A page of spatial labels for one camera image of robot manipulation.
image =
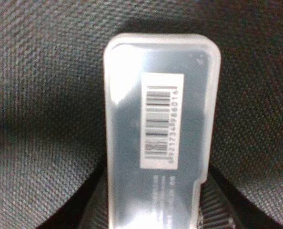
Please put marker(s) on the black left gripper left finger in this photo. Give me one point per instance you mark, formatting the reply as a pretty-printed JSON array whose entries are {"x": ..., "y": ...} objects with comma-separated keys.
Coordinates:
[{"x": 96, "y": 213}]

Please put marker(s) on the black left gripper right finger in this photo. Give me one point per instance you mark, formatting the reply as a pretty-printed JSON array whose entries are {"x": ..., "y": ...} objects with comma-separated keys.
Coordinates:
[{"x": 222, "y": 206}]

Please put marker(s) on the white translucent plastic case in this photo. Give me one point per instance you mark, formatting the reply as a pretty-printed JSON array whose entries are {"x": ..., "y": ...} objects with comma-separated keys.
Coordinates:
[{"x": 160, "y": 98}]

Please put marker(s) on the black tablecloth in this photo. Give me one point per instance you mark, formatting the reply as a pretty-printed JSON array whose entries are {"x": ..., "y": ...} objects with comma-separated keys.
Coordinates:
[{"x": 52, "y": 119}]

